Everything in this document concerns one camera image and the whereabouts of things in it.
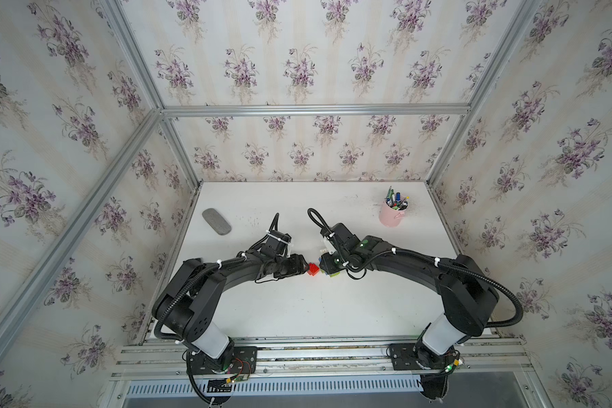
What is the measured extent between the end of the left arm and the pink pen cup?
417 millimetres

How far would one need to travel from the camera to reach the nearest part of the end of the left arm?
0.69m

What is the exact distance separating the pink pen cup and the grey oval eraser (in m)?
0.65

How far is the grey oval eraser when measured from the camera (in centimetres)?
103

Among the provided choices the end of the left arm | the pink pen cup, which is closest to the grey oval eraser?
the end of the left arm

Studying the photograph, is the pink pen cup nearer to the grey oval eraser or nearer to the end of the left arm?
the end of the left arm

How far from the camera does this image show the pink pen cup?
98 cm

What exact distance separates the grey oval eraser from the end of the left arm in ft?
1.14
